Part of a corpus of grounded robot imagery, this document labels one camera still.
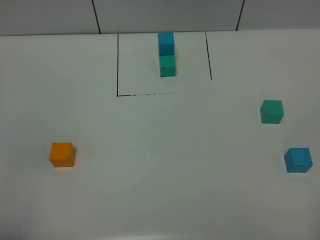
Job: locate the green template cube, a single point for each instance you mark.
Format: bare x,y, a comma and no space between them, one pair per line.
167,65

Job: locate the blue template cube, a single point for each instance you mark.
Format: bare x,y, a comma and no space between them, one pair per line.
166,44

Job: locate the orange cube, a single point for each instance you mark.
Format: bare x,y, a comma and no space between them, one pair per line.
62,154

